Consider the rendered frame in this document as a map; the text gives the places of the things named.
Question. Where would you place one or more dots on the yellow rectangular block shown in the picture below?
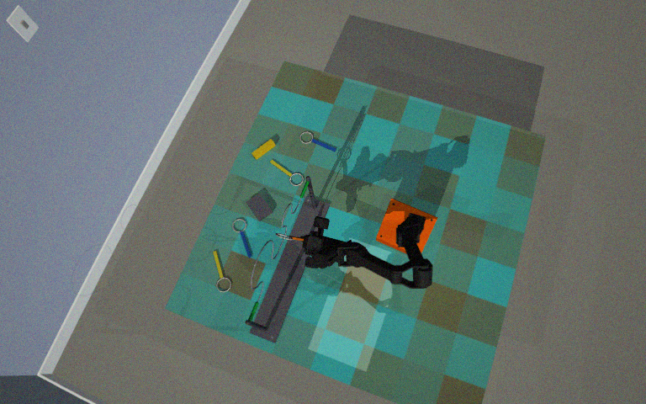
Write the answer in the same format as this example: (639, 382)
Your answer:
(263, 149)

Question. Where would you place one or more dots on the grey ring with orange handle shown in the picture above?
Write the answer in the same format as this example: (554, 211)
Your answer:
(289, 237)

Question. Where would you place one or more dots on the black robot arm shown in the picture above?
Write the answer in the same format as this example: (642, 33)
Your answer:
(407, 236)

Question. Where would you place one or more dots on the grey loop with yellow handle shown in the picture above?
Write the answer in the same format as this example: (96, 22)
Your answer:
(287, 172)
(220, 272)

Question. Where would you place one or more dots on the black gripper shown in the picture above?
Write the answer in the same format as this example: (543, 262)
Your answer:
(321, 223)

